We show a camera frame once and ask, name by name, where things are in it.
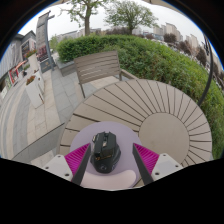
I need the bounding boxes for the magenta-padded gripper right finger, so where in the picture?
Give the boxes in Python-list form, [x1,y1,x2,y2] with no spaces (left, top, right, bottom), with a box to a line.
[131,142,185,186]

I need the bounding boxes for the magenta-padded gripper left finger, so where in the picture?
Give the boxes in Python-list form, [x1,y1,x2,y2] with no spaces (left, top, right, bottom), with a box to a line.
[42,142,93,186]

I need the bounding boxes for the black computer mouse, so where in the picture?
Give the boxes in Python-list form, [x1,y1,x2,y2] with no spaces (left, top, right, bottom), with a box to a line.
[90,131,122,174]

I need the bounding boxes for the lilac mouse pad with wrist rest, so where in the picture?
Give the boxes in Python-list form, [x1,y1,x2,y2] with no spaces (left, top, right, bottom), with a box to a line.
[69,120,144,191]

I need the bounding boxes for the white planter with flowers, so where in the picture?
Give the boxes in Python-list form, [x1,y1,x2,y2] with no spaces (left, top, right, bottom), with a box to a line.
[25,75,46,109]
[26,49,42,80]

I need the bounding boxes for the dark curved metal pole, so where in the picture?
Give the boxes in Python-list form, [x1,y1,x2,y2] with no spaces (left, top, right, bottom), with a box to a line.
[197,34,215,107]

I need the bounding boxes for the green hedge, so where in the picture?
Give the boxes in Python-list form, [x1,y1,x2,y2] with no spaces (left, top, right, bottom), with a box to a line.
[56,34,224,160]

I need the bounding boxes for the storefront building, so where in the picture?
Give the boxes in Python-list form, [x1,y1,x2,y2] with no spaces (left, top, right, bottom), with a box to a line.
[0,30,38,98]

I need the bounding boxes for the tall grey sign banner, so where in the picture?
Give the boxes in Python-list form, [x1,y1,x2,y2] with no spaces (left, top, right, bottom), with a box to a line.
[35,11,56,73]

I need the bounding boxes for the distant apartment buildings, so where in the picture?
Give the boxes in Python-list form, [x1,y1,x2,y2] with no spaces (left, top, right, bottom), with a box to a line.
[153,22,224,78]

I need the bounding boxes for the thin-crowned tree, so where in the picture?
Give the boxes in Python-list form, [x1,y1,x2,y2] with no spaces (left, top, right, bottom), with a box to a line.
[61,0,111,37]

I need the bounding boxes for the dense round-crowned tree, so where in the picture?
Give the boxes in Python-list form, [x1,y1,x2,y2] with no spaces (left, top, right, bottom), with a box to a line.
[104,0,160,34]

